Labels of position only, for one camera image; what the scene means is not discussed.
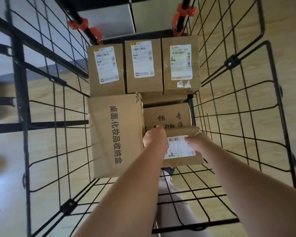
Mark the person's right hand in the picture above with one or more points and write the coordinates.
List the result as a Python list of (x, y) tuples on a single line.
[(199, 143)]

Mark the person's left hand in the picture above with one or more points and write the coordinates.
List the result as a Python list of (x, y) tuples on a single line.
[(155, 138)]

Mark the cardboard box short red-tag label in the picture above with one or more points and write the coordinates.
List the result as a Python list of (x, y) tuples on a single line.
[(185, 161)]

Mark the large box with left label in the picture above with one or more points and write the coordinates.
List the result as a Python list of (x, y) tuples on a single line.
[(167, 111)]

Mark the large box with label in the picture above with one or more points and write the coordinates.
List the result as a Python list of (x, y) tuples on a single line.
[(162, 99), (167, 111)]

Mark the large box with right label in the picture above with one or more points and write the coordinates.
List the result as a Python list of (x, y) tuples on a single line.
[(162, 99)]

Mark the long cosmetics organiser box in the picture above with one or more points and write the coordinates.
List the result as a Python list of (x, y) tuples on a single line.
[(101, 145)]

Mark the cardboard box torn white sticker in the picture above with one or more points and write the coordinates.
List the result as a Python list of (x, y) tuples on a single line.
[(196, 59)]

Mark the person's right forearm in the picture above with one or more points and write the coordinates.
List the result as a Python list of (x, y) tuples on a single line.
[(256, 190)]

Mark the person's left forearm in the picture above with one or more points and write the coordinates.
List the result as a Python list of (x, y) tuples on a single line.
[(123, 199)]

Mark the person's beige trousers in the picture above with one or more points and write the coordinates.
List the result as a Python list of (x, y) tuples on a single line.
[(172, 214)]

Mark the dark patterned slipper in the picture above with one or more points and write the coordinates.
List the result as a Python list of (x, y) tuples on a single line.
[(171, 171)]

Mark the beige cabinet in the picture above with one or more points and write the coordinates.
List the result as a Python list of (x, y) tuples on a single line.
[(153, 17)]

